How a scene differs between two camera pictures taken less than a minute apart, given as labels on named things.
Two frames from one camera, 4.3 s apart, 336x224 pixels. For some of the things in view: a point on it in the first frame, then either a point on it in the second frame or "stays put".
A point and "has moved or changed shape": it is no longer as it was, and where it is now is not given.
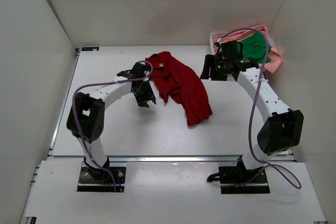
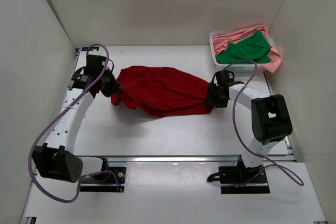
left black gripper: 142,100 -> 114,87
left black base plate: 99,180 stays put
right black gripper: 214,77 -> 210,98
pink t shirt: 238,35 stays put
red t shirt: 172,78 has moved or changed shape
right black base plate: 239,180 stays put
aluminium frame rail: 162,159 stays put
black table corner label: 90,49 stays put
